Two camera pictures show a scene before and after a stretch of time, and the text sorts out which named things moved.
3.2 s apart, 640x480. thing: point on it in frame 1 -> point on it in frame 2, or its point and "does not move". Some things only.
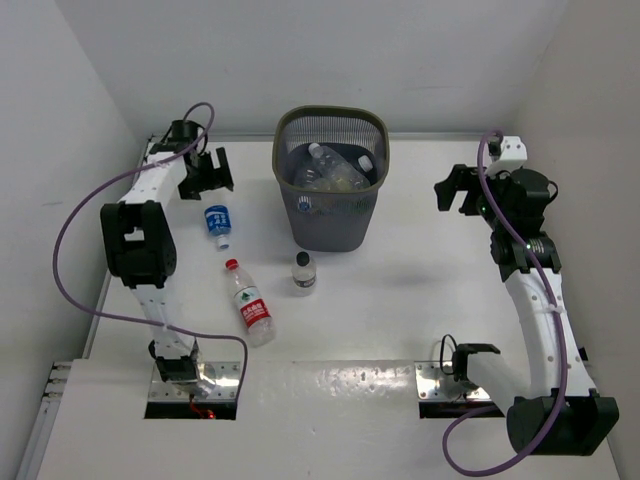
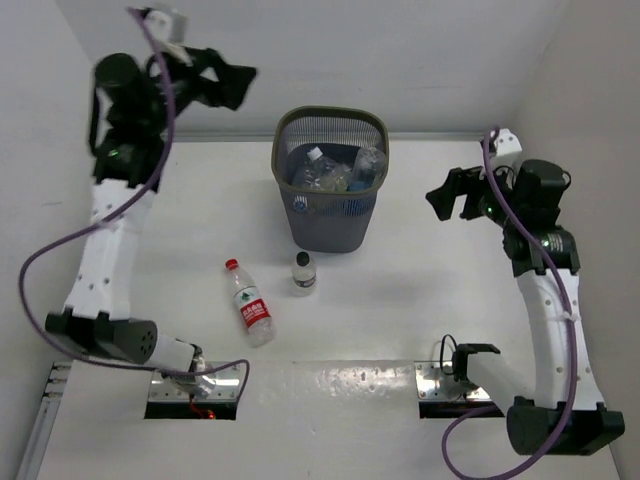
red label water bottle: (252, 306) does not move
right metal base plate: (434, 384) does not move
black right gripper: (463, 178) does not move
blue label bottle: (219, 223) -> (369, 167)
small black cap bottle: (304, 275) does not move
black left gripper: (216, 178) -> (233, 83)
